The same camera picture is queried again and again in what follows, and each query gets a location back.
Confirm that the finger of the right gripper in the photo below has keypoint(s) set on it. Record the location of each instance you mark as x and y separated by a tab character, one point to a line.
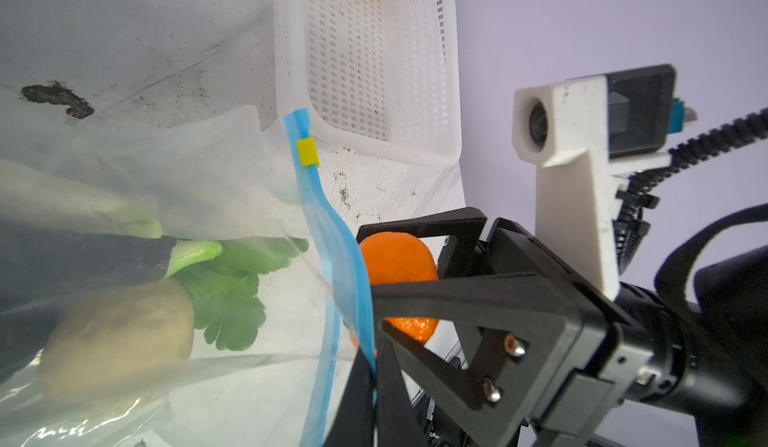
462	228

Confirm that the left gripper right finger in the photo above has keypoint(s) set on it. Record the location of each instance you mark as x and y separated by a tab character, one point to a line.
396	421

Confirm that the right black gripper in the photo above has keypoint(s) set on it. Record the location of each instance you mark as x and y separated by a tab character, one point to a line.
543	345

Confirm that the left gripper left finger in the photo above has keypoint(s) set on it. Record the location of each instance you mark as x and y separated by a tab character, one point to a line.
353	425

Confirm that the orange tangerine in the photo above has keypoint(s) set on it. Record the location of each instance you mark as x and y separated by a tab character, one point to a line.
393	258

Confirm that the white radish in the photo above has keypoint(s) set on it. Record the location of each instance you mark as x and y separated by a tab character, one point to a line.
223	290

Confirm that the clear zip top bag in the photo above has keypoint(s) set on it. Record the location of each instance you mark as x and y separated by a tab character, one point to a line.
223	178

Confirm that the beige potato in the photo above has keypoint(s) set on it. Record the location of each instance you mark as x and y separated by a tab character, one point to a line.
115	333

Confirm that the white plastic food basket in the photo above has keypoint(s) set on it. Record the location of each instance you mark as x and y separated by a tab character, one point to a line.
380	77

